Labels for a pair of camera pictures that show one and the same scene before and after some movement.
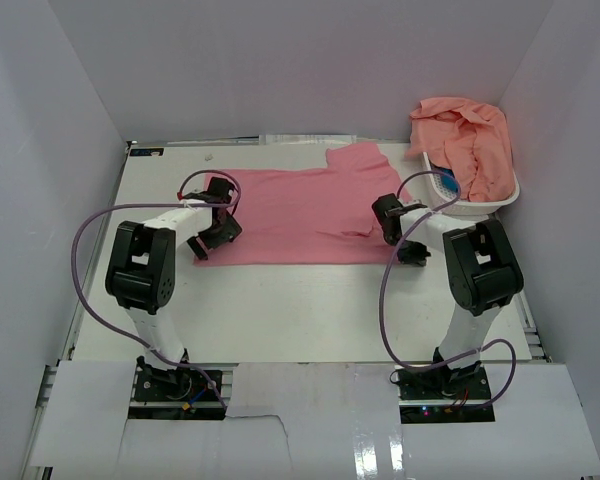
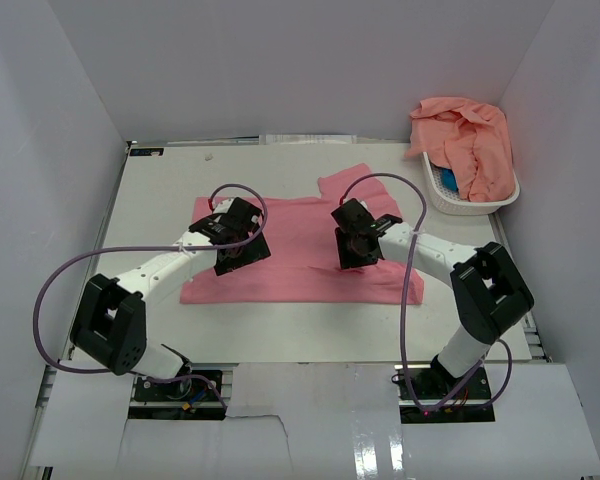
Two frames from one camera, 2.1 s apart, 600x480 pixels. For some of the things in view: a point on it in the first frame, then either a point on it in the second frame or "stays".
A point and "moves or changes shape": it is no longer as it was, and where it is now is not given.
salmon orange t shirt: (471, 141) stays
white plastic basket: (465, 207) stays
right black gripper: (417, 258) -> (346, 259)
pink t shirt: (300, 217) moves or changes shape
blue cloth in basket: (449, 182) stays
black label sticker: (145, 151) stays
